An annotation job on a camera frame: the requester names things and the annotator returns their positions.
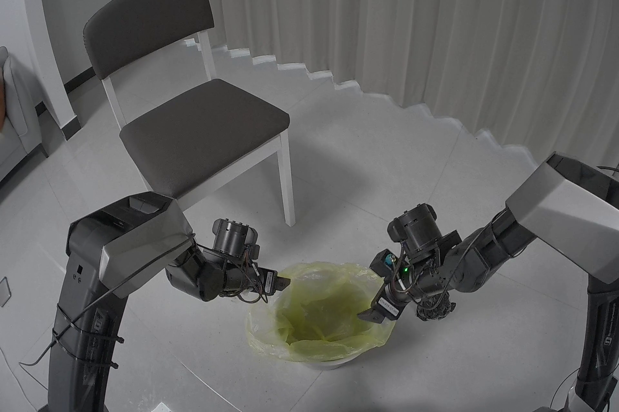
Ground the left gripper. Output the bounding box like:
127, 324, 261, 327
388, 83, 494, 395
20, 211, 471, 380
227, 266, 293, 300

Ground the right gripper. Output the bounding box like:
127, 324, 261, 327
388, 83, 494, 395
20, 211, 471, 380
356, 271, 424, 325

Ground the yellow-green plastic bag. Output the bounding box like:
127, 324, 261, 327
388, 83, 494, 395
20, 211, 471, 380
245, 260, 398, 363

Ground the white trash bin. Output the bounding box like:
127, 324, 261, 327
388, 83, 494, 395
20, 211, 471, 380
289, 348, 359, 371

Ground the crumpled black plastic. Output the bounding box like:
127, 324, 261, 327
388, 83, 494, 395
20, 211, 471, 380
417, 293, 458, 322

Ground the grey white-legged chair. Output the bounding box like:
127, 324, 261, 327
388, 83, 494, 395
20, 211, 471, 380
83, 0, 297, 227

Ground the white curtain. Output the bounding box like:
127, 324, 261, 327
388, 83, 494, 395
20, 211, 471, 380
149, 0, 619, 175

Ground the grey sofa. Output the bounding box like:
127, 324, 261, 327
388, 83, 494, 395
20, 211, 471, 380
0, 45, 49, 184

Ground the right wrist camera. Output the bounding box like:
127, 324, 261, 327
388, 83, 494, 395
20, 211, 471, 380
369, 249, 403, 279

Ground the black cable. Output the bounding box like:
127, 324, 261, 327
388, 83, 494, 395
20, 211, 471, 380
19, 238, 195, 368

